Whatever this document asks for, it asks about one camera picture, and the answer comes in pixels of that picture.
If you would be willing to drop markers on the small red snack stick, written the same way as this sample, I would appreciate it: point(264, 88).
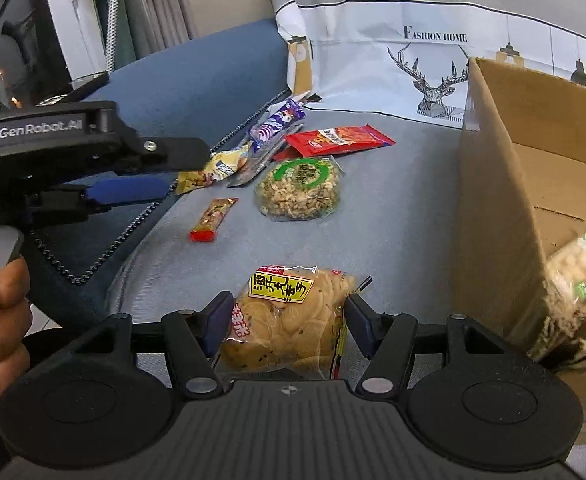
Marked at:
point(213, 220)

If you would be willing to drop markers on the yellow candy packet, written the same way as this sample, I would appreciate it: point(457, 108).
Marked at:
point(223, 165)

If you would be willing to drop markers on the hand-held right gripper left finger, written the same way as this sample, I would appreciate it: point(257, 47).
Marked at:
point(221, 312)

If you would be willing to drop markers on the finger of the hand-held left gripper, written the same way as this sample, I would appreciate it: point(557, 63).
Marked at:
point(123, 190)
point(173, 155)

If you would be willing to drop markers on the deer print pillow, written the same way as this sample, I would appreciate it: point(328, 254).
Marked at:
point(373, 20)

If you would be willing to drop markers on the round peanut cake packet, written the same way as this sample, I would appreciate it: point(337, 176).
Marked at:
point(298, 190)

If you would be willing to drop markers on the person's left hand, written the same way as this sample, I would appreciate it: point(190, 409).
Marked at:
point(3, 360)

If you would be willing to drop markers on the white ball snack packet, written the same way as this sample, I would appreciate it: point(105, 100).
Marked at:
point(573, 265)

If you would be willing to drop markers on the rice cracker bag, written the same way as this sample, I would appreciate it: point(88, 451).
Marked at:
point(283, 330)

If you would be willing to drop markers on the white door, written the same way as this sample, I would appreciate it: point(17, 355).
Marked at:
point(73, 20)

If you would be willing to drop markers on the purple snack packet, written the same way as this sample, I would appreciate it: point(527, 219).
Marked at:
point(273, 125)

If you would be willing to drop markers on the cardboard box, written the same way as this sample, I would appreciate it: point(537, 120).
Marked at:
point(493, 185)

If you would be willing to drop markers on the dark silver snack packet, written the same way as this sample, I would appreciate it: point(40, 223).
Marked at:
point(253, 170)

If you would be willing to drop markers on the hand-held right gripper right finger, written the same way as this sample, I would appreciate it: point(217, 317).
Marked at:
point(358, 317)

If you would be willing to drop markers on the grey curtain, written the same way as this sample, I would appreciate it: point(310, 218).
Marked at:
point(158, 5)

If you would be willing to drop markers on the red snack packet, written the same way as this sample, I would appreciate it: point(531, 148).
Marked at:
point(338, 140)

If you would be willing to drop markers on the dark glass panel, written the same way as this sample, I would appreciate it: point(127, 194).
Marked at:
point(3, 60)

